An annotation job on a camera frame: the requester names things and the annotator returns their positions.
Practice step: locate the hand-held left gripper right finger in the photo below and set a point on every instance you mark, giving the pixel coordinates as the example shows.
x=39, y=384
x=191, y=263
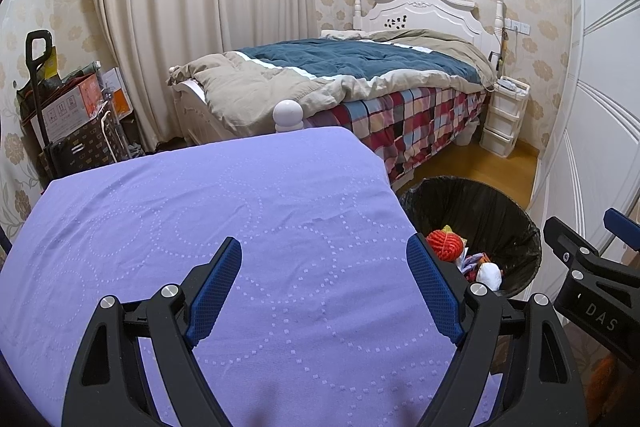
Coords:
x=435, y=292

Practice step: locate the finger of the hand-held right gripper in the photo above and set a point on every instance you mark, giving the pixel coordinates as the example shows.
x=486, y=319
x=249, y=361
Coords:
x=567, y=241
x=622, y=229

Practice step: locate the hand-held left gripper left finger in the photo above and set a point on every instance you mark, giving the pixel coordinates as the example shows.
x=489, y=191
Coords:
x=215, y=292

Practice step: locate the white grey snack packet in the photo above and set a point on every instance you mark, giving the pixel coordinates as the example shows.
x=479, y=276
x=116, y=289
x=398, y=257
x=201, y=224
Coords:
x=470, y=261

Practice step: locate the red foam fruit net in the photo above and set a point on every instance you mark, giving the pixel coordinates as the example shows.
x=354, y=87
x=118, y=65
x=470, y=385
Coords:
x=445, y=243

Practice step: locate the white tissue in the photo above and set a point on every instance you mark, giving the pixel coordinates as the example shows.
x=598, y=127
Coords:
x=489, y=276

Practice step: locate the black trash bin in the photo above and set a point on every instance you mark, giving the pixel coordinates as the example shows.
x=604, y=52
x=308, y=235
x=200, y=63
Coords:
x=480, y=207

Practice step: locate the purple tablecloth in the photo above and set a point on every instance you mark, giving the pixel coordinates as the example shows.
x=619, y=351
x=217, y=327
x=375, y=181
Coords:
x=200, y=197

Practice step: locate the white plastic drawer unit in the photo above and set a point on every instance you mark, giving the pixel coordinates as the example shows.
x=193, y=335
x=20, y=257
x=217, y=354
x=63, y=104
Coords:
x=500, y=122

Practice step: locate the small white bin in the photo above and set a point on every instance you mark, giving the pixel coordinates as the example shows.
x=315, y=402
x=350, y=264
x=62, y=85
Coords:
x=467, y=134

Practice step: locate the white panelled wardrobe door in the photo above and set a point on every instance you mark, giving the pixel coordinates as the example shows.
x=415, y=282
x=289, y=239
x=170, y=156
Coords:
x=600, y=82

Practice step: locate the white charger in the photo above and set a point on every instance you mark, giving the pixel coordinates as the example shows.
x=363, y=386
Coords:
x=507, y=83

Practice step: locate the plaid bed sheet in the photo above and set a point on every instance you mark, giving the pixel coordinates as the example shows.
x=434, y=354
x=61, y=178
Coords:
x=400, y=117

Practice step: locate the brown patterned bag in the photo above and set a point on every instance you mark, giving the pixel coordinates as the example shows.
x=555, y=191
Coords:
x=82, y=147

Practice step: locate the white and orange box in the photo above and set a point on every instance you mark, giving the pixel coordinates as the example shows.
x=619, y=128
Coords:
x=117, y=92

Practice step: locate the blue and beige duvet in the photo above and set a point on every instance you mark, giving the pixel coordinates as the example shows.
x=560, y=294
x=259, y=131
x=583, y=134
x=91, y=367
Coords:
x=350, y=57

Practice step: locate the beige pillow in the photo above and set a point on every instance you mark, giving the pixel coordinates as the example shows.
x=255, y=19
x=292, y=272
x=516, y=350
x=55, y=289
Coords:
x=342, y=34

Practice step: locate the black hand trolley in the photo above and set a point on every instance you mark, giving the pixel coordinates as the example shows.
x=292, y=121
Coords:
x=34, y=72

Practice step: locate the white wall socket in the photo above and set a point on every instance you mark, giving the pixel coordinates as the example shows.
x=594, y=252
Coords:
x=517, y=27

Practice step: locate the white bed frame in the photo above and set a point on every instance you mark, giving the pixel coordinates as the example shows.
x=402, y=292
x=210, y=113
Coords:
x=425, y=7

